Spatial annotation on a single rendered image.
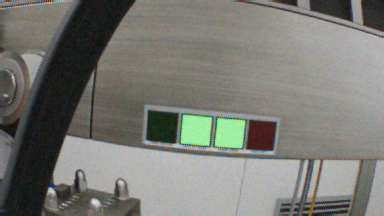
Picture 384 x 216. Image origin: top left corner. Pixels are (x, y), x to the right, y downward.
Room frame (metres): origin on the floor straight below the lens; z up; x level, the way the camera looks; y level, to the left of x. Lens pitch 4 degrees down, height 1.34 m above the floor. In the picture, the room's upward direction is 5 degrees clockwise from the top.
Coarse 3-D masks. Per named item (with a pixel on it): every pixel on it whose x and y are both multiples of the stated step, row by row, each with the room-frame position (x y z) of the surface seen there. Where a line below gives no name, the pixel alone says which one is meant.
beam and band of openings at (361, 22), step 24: (0, 0) 1.80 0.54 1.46; (24, 0) 1.79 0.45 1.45; (48, 0) 1.78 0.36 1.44; (240, 0) 1.74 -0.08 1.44; (264, 0) 1.74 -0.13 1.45; (288, 0) 1.80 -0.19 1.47; (312, 0) 1.80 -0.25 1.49; (336, 0) 1.79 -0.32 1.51; (360, 0) 1.72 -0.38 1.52; (360, 24) 1.72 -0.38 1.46
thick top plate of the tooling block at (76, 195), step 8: (72, 184) 1.78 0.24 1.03; (72, 192) 1.68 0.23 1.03; (80, 192) 1.70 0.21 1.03; (88, 192) 1.73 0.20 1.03; (96, 192) 1.76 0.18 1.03; (104, 192) 1.78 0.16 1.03; (64, 200) 1.55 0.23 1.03; (72, 200) 1.59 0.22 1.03; (80, 200) 1.60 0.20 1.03; (88, 200) 1.63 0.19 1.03; (104, 200) 1.67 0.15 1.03; (112, 200) 1.70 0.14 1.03; (120, 200) 1.72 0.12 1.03; (136, 200) 1.75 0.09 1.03; (64, 208) 1.46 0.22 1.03; (72, 208) 1.49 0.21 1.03; (80, 208) 1.51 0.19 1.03; (88, 208) 1.54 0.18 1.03; (104, 208) 1.58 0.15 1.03; (112, 208) 1.60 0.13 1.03; (120, 208) 1.62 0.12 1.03; (128, 208) 1.64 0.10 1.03; (136, 208) 1.72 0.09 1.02
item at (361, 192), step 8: (360, 160) 1.89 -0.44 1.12; (368, 160) 1.86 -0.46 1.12; (376, 160) 1.86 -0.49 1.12; (360, 168) 1.87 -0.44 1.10; (368, 168) 1.86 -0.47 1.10; (360, 176) 1.87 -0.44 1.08; (368, 176) 1.86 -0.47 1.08; (360, 184) 1.87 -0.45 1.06; (368, 184) 1.86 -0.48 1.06; (360, 192) 1.86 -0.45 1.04; (368, 192) 1.86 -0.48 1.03; (352, 200) 1.88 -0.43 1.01; (360, 200) 1.86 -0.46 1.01; (368, 200) 1.87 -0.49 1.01; (352, 208) 1.87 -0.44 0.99; (360, 208) 1.86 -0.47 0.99
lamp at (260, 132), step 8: (256, 128) 1.73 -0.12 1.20; (264, 128) 1.72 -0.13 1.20; (272, 128) 1.72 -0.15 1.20; (256, 136) 1.72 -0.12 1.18; (264, 136) 1.72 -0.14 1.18; (272, 136) 1.72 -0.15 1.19; (248, 144) 1.73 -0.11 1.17; (256, 144) 1.72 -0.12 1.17; (264, 144) 1.72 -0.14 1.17; (272, 144) 1.72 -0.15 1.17
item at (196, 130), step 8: (184, 120) 1.74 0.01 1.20; (192, 120) 1.73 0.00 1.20; (200, 120) 1.73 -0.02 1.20; (208, 120) 1.73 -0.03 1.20; (184, 128) 1.74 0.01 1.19; (192, 128) 1.73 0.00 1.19; (200, 128) 1.73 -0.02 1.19; (208, 128) 1.73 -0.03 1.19; (184, 136) 1.74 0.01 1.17; (192, 136) 1.73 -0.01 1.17; (200, 136) 1.73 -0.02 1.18; (208, 136) 1.73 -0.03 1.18; (200, 144) 1.73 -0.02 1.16; (208, 144) 1.73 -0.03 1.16
